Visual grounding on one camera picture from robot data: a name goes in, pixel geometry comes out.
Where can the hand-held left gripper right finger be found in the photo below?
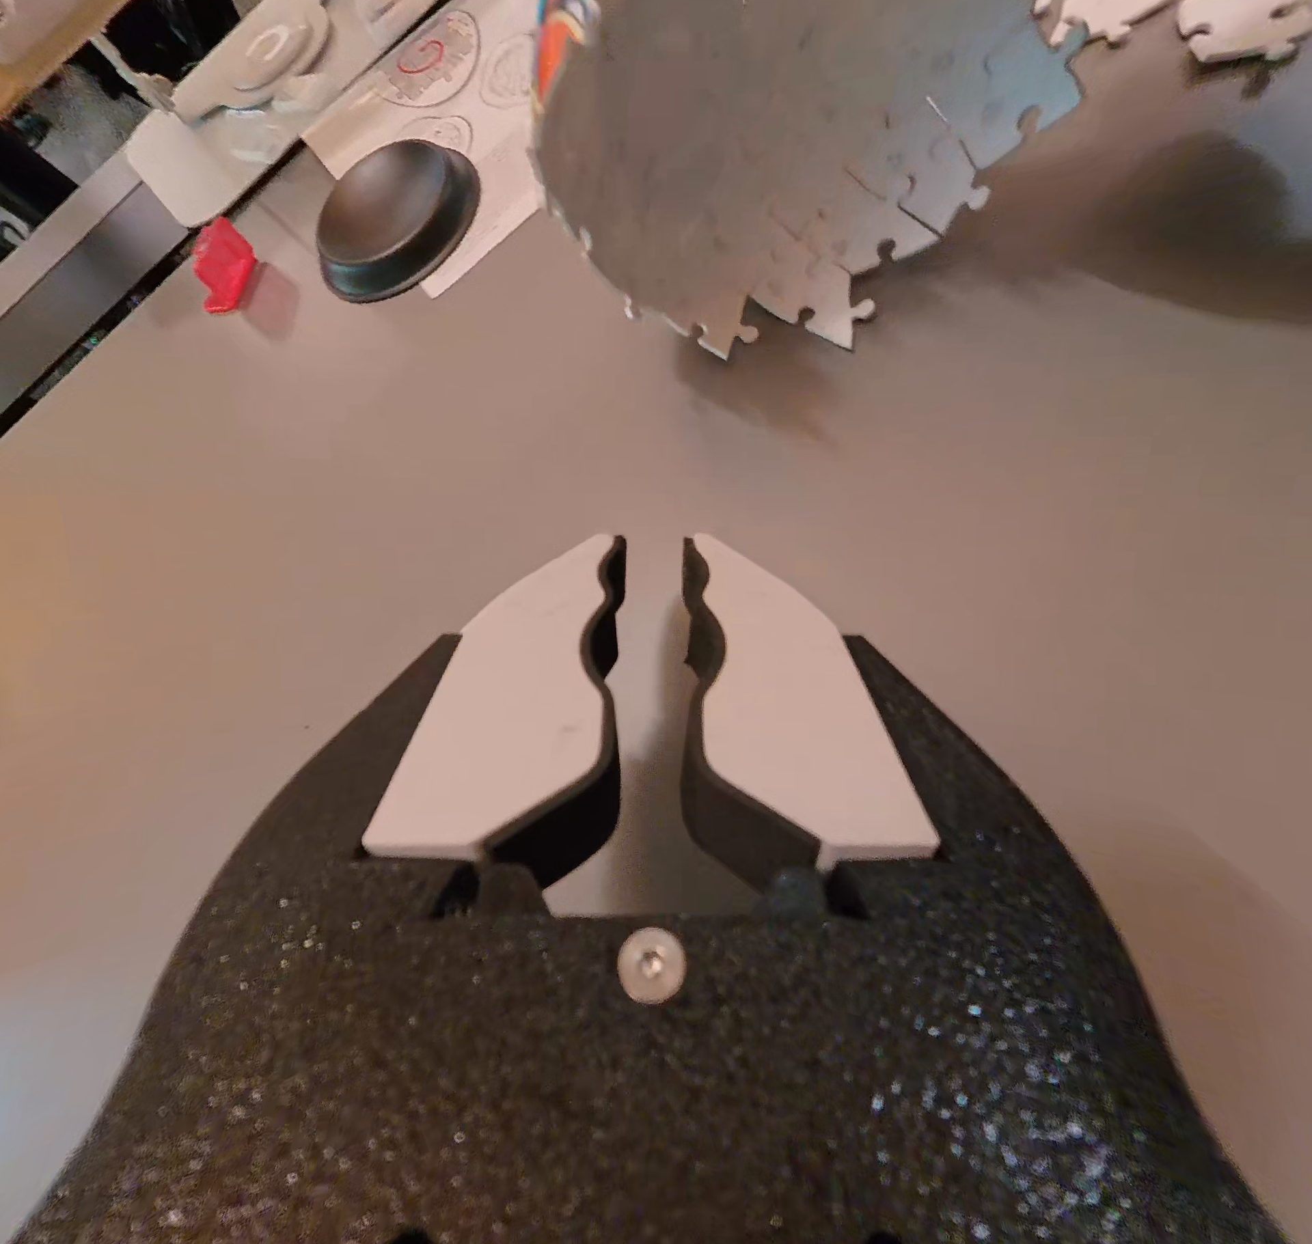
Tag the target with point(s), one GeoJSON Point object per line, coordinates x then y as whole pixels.
{"type": "Point", "coordinates": [810, 752]}

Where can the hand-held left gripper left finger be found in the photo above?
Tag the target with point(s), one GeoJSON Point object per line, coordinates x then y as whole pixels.
{"type": "Point", "coordinates": [513, 742]}

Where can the assembled white puzzle ball shell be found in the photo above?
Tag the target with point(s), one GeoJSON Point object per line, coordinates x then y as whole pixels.
{"type": "Point", "coordinates": [718, 106]}

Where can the black round ball stand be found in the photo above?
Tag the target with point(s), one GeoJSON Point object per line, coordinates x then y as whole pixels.
{"type": "Point", "coordinates": [394, 219]}

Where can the small red block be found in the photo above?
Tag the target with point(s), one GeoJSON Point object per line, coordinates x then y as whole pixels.
{"type": "Point", "coordinates": [223, 265]}

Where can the white paper instruction leaflet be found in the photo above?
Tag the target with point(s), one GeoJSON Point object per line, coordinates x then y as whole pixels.
{"type": "Point", "coordinates": [482, 96]}

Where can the white plastic device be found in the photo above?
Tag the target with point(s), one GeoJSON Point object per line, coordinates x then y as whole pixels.
{"type": "Point", "coordinates": [205, 147]}

